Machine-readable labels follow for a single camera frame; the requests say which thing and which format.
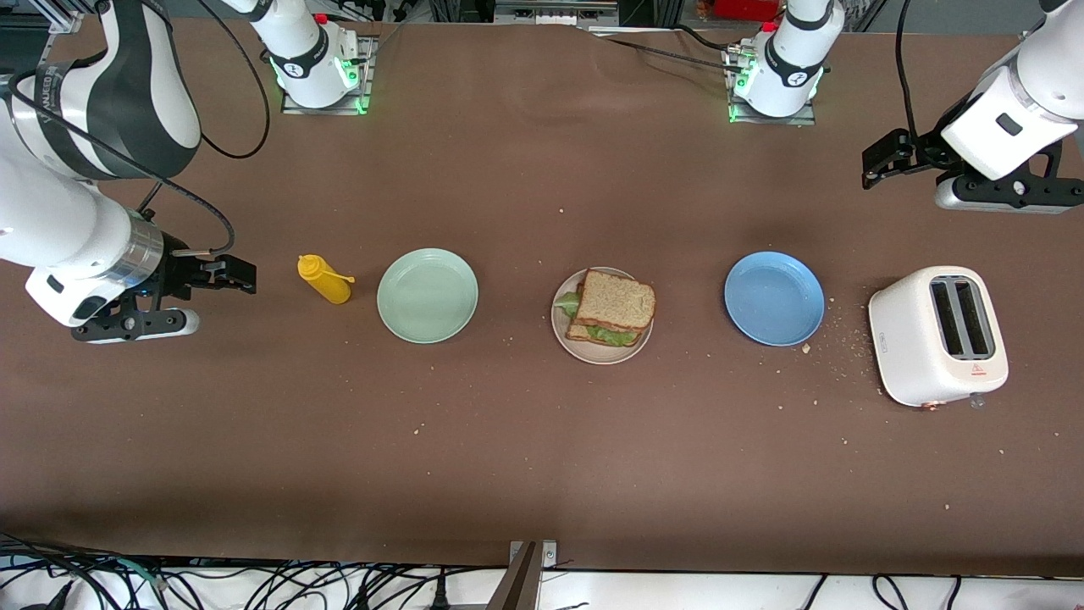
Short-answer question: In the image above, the silver mounting bracket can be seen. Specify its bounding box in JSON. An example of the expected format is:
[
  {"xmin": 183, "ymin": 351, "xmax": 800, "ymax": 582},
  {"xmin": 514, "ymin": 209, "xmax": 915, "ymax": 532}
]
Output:
[{"xmin": 508, "ymin": 541, "xmax": 558, "ymax": 568}]

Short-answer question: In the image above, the green lettuce leaf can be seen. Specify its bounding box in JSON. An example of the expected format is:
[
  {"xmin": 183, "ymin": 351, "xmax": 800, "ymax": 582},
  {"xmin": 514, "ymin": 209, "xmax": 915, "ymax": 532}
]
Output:
[{"xmin": 554, "ymin": 290, "xmax": 638, "ymax": 347}]

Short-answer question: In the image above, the grey metal pole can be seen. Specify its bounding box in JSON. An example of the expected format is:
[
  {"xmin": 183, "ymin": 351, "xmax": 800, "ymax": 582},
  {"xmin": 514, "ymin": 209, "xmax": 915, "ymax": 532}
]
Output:
[{"xmin": 487, "ymin": 542, "xmax": 540, "ymax": 610}]

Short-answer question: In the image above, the white power strip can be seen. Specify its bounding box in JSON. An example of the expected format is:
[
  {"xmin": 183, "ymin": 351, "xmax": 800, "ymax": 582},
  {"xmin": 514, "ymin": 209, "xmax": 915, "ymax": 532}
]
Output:
[{"xmin": 495, "ymin": 0, "xmax": 619, "ymax": 25}]

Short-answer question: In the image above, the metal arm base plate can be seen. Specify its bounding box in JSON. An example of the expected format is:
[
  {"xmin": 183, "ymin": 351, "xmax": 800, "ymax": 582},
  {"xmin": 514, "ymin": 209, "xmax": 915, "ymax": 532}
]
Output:
[
  {"xmin": 279, "ymin": 34, "xmax": 379, "ymax": 116},
  {"xmin": 724, "ymin": 47, "xmax": 818, "ymax": 126}
]

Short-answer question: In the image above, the brown bread slice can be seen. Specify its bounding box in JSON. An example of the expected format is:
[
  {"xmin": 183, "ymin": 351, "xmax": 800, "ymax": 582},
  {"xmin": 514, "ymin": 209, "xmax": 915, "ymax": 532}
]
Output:
[
  {"xmin": 574, "ymin": 269, "xmax": 657, "ymax": 333},
  {"xmin": 565, "ymin": 315, "xmax": 642, "ymax": 348}
]

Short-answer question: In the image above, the white toaster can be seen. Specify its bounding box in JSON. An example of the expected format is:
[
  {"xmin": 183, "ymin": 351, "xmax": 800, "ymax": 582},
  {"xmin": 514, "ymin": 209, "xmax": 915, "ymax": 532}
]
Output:
[{"xmin": 868, "ymin": 265, "xmax": 1009, "ymax": 410}]

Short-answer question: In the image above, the green plate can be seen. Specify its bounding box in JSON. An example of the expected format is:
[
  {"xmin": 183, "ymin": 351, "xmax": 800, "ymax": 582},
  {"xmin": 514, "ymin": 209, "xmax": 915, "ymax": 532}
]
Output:
[{"xmin": 377, "ymin": 248, "xmax": 479, "ymax": 345}]

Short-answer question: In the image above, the yellow mustard squeeze bottle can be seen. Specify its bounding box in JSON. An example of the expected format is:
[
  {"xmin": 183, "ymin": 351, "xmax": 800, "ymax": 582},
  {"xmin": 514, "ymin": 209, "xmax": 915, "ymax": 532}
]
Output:
[{"xmin": 297, "ymin": 254, "xmax": 356, "ymax": 305}]

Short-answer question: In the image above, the beige plate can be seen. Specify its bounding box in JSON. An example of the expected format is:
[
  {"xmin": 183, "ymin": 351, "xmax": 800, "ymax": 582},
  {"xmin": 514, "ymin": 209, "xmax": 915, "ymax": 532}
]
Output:
[{"xmin": 551, "ymin": 267, "xmax": 654, "ymax": 365}]

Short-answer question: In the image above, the black base cable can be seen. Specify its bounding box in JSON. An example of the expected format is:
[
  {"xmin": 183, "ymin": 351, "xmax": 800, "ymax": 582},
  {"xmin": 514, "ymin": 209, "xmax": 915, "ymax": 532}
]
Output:
[{"xmin": 584, "ymin": 24, "xmax": 750, "ymax": 73}]

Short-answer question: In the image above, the blue plate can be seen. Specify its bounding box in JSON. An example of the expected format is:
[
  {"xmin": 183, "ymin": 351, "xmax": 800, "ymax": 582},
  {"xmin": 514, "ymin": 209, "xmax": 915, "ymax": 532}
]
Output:
[{"xmin": 724, "ymin": 251, "xmax": 825, "ymax": 347}]

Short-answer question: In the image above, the black camera cable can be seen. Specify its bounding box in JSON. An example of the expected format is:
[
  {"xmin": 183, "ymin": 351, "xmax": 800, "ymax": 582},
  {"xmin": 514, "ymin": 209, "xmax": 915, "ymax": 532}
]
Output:
[
  {"xmin": 895, "ymin": 0, "xmax": 922, "ymax": 143},
  {"xmin": 0, "ymin": 0, "xmax": 272, "ymax": 255}
]

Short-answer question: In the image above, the red box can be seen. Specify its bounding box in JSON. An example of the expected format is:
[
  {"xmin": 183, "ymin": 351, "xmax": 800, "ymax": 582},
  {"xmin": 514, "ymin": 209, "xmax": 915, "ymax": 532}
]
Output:
[{"xmin": 716, "ymin": 0, "xmax": 780, "ymax": 22}]

